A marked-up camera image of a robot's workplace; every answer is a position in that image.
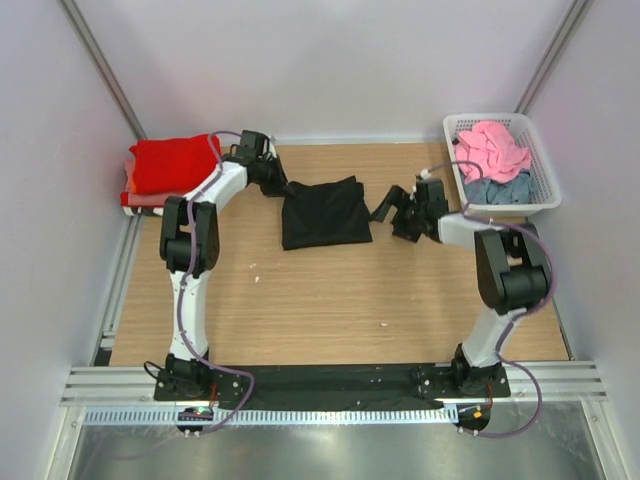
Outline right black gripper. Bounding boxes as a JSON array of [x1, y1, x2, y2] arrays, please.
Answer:
[[367, 185, 425, 243]]

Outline black t-shirt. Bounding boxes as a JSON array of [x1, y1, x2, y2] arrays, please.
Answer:
[[281, 176, 373, 251]]

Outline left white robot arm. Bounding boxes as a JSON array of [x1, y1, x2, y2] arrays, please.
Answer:
[[154, 130, 291, 401]]

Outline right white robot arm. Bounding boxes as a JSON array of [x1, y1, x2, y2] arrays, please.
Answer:
[[371, 178, 553, 397]]

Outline folded shirt stack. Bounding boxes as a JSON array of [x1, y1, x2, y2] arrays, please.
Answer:
[[120, 157, 211, 213]]

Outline pink t-shirt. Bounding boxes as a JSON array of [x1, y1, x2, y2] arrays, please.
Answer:
[[454, 121, 532, 184]]

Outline red folded t-shirt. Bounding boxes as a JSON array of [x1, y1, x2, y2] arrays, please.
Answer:
[[129, 134, 221, 195]]

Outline blue-grey t-shirt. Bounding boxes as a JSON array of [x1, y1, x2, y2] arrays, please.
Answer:
[[462, 170, 539, 205]]

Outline white plastic basket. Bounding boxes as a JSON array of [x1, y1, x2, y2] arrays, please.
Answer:
[[443, 113, 561, 217]]

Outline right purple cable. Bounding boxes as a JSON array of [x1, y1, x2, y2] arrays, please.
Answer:
[[419, 161, 557, 440]]

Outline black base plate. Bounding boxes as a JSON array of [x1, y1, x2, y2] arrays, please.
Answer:
[[153, 363, 511, 412]]

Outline slotted cable duct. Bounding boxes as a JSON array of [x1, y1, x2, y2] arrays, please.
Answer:
[[83, 405, 458, 427]]

